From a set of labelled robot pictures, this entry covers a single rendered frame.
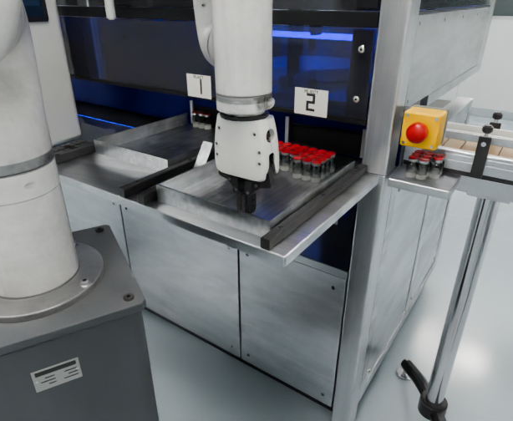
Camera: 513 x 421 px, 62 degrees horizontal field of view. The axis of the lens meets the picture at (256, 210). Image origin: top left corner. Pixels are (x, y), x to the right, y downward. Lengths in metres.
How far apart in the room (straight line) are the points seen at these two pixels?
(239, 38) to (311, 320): 0.88
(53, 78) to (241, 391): 1.20
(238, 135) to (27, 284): 0.36
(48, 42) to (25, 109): 0.92
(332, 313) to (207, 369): 0.64
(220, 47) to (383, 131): 0.45
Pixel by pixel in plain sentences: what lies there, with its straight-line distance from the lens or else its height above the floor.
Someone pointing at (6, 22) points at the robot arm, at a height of 1.21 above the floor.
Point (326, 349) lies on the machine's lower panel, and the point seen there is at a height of 0.31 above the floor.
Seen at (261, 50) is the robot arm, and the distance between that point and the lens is 0.62.
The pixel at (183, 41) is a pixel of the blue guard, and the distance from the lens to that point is 1.22.
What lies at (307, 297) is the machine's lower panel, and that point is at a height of 0.47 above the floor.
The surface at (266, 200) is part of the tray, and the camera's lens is 0.83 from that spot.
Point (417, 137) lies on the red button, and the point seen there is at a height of 0.99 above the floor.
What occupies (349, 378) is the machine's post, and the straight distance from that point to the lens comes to 1.35.
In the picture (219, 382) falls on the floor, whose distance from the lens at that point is 1.65.
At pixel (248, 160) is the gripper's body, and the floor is 1.01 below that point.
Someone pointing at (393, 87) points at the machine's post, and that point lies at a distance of 0.93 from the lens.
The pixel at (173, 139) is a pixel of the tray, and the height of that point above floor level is 0.88.
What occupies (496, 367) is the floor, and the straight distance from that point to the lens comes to 1.91.
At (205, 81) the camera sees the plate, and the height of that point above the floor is 1.04.
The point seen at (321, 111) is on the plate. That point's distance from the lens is 1.00.
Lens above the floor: 1.24
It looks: 27 degrees down
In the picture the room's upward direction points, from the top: straight up
